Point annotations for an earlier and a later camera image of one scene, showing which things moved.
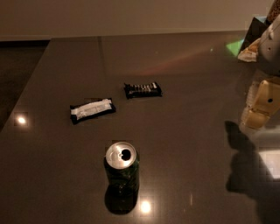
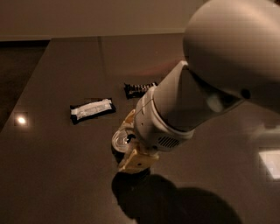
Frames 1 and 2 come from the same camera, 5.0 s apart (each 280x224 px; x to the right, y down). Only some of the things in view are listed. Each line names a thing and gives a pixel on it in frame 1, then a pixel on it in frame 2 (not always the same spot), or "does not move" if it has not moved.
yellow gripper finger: (263, 100) -> (152, 131)
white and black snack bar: (91, 108) does not move
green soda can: (122, 167) -> (122, 143)
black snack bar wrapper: (135, 90) does not move
